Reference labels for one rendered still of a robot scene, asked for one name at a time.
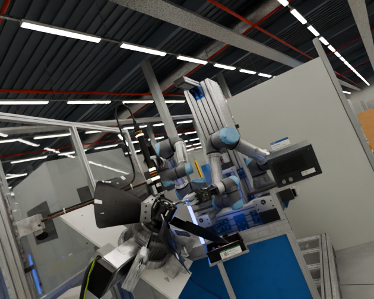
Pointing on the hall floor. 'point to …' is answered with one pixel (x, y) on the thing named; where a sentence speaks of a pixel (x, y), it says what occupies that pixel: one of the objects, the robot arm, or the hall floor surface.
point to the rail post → (303, 266)
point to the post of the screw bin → (226, 281)
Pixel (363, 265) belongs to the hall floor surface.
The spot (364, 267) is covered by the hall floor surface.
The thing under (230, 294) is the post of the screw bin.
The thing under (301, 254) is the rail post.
